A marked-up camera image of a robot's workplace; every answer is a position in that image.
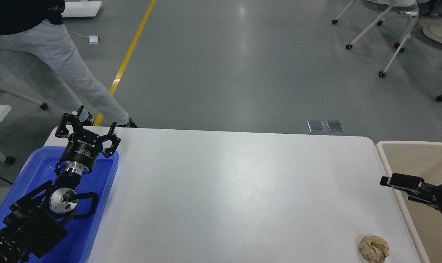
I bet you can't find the metal floor plate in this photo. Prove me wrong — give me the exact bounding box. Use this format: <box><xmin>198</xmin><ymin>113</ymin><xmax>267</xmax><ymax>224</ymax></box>
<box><xmin>307</xmin><ymin>120</ymin><xmax>326</xmax><ymax>133</ymax></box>
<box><xmin>326</xmin><ymin>120</ymin><xmax>345</xmax><ymax>133</ymax></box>

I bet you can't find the brown paper ball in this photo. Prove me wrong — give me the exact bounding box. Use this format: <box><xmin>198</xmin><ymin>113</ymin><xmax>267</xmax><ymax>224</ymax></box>
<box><xmin>359</xmin><ymin>235</ymin><xmax>389</xmax><ymax>263</ymax></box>

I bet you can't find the right metal floor plate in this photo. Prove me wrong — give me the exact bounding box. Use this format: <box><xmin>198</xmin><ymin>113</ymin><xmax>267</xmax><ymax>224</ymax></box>
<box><xmin>326</xmin><ymin>120</ymin><xmax>345</xmax><ymax>133</ymax></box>

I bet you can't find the white chair leg left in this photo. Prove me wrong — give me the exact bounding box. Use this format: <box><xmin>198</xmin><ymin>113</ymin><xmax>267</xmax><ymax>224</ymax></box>
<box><xmin>0</xmin><ymin>60</ymin><xmax>49</xmax><ymax>111</ymax></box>

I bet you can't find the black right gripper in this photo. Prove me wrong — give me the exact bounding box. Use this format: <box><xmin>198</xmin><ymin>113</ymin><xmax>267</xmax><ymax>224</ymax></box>
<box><xmin>380</xmin><ymin>173</ymin><xmax>442</xmax><ymax>214</ymax></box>

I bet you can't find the white rolling chair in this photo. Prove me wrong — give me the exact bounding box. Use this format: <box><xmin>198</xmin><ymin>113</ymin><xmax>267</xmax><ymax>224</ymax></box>
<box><xmin>414</xmin><ymin>0</ymin><xmax>442</xmax><ymax>102</ymax></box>
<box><xmin>345</xmin><ymin>0</ymin><xmax>421</xmax><ymax>78</ymax></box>

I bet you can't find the beige plastic bin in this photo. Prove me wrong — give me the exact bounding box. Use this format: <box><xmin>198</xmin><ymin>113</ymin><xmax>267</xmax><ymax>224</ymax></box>
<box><xmin>376</xmin><ymin>141</ymin><xmax>442</xmax><ymax>263</ymax></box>

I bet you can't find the white power adapter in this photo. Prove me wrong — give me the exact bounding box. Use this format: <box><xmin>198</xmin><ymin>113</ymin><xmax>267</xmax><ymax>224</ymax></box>
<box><xmin>88</xmin><ymin>35</ymin><xmax>100</xmax><ymax>44</ymax></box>

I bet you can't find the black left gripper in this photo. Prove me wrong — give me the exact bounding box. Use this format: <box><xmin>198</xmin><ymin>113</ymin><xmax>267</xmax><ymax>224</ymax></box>
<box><xmin>55</xmin><ymin>106</ymin><xmax>121</xmax><ymax>174</ymax></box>

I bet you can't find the left metal floor plate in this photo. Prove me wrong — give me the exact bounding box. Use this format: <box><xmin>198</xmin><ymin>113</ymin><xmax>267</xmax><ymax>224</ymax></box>
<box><xmin>307</xmin><ymin>120</ymin><xmax>326</xmax><ymax>133</ymax></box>

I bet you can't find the blue plastic bin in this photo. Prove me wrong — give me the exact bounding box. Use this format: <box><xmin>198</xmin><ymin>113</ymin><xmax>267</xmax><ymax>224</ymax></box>
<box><xmin>0</xmin><ymin>146</ymin><xmax>119</xmax><ymax>263</ymax></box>

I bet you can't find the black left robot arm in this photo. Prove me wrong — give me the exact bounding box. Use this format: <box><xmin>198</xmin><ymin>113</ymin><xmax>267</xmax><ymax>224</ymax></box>
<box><xmin>0</xmin><ymin>106</ymin><xmax>121</xmax><ymax>263</ymax></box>

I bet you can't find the white rolling chair right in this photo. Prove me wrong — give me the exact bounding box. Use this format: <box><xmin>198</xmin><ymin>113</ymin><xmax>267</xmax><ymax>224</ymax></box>
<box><xmin>414</xmin><ymin>0</ymin><xmax>442</xmax><ymax>102</ymax></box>

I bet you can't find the person in grey trousers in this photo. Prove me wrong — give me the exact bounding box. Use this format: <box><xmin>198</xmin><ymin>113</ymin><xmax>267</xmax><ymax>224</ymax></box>
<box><xmin>0</xmin><ymin>0</ymin><xmax>137</xmax><ymax>128</ymax></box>

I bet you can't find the white flat board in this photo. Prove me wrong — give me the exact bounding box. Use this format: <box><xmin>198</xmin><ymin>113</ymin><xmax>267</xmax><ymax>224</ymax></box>
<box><xmin>62</xmin><ymin>0</ymin><xmax>103</xmax><ymax>18</ymax></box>

